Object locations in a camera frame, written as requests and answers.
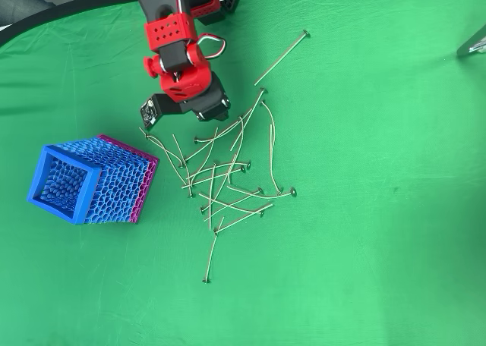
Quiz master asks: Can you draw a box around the blue purple mesh basket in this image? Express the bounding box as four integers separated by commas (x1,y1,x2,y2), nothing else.
25,133,159,226

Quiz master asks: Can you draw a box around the green cloth with black rim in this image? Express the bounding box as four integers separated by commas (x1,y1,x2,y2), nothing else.
0,0,486,346

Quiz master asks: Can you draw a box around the grey trouser leg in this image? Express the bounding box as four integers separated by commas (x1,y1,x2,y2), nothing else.
0,0,56,28

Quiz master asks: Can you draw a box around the silver metal stand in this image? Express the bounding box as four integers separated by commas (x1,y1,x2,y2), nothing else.
455,22,486,58

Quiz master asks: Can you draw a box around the white red servo cable loop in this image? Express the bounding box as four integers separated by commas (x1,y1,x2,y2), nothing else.
195,33,227,61

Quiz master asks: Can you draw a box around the small camera on black bracket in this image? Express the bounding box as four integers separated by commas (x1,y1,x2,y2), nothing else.
139,93,183,132

